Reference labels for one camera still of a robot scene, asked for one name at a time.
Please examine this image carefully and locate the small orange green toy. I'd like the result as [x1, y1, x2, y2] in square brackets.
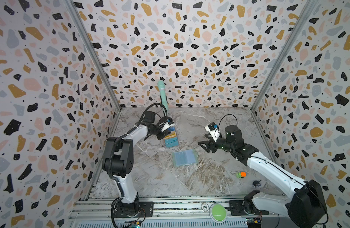
[236, 172, 247, 179]

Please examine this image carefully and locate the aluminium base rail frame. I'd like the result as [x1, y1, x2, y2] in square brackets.
[68, 195, 296, 228]

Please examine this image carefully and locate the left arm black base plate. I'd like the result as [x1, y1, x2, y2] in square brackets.
[111, 201, 154, 218]

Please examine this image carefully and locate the small black knob object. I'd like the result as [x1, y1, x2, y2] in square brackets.
[252, 180, 262, 188]

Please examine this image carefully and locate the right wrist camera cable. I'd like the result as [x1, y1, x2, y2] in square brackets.
[217, 113, 238, 129]

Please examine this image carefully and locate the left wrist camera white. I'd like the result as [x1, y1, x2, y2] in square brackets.
[157, 116, 175, 132]

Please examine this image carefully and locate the black corrugated cable hose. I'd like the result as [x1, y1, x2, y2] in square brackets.
[105, 102, 169, 228]

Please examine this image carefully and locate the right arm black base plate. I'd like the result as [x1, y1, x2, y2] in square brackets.
[228, 200, 269, 216]

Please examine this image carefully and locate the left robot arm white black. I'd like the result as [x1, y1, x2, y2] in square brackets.
[102, 109, 174, 216]

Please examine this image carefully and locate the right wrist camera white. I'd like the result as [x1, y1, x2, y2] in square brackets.
[205, 122, 221, 142]

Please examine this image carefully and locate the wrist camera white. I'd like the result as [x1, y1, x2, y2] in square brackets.
[205, 122, 221, 142]
[157, 116, 175, 132]

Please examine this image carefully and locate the mint green microphone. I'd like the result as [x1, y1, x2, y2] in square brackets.
[157, 80, 169, 112]

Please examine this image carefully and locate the yellow VIP card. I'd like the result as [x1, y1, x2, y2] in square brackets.
[164, 133, 177, 140]

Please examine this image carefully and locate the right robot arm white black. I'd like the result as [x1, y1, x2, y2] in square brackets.
[198, 123, 328, 228]

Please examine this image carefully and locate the green round push button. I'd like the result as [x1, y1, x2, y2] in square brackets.
[210, 203, 227, 223]

